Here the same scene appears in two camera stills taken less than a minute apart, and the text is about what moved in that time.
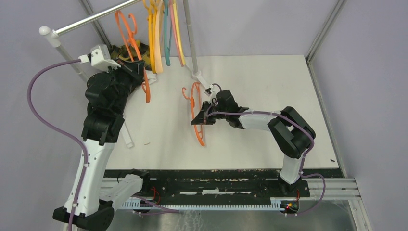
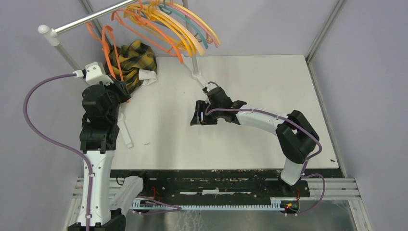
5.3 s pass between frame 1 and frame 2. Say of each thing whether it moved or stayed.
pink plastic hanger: moved
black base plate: stayed
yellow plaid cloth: stayed
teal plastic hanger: moved
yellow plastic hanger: moved
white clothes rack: stayed
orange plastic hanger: moved
